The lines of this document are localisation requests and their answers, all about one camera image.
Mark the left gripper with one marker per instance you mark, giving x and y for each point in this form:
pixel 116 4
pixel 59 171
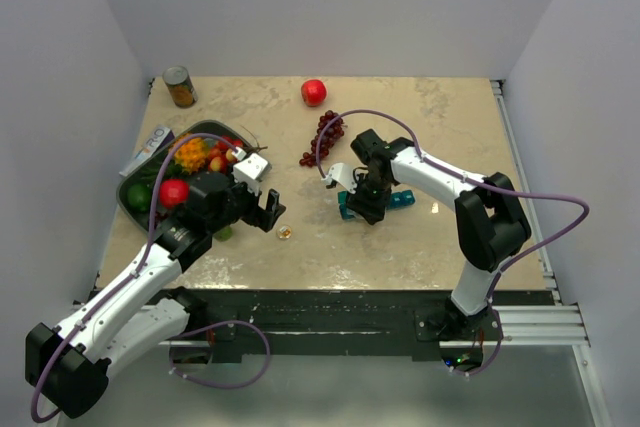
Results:
pixel 257 216

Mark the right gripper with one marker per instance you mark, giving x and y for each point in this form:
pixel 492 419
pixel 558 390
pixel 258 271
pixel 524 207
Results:
pixel 373 211

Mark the teal weekly pill organizer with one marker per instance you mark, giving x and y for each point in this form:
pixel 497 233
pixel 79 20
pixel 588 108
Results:
pixel 398 200

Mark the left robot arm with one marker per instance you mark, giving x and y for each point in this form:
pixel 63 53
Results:
pixel 72 363

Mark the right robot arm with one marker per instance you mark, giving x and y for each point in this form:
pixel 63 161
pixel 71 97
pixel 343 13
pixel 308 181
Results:
pixel 491 226

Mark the green bottle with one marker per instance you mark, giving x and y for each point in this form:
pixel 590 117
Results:
pixel 223 234

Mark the red cherry bunch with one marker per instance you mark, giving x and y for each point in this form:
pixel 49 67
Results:
pixel 221 157

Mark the red grape bunch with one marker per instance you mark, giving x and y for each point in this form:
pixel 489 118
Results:
pixel 320 146

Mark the orange flower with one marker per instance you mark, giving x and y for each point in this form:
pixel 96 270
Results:
pixel 190 158

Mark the red apple in tray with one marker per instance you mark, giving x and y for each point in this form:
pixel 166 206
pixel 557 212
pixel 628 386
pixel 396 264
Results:
pixel 173 192

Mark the dark grey tray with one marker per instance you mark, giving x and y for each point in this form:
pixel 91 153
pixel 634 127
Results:
pixel 147 172

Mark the red apple on table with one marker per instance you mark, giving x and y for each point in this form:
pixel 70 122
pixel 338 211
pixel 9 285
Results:
pixel 313 92

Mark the white toothpaste box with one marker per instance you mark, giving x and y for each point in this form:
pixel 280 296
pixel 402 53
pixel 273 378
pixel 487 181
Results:
pixel 160 136

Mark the green lime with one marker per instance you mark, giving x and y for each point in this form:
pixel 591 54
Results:
pixel 139 197

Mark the tin can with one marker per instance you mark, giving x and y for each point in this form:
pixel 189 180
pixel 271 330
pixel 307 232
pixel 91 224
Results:
pixel 180 86

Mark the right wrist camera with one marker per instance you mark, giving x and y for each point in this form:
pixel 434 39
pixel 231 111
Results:
pixel 341 174

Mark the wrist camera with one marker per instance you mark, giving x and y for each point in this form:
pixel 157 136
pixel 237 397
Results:
pixel 341 174
pixel 252 168

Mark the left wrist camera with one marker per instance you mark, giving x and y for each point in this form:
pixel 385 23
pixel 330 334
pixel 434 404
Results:
pixel 252 168

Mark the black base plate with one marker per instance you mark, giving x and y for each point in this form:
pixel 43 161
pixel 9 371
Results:
pixel 421 325

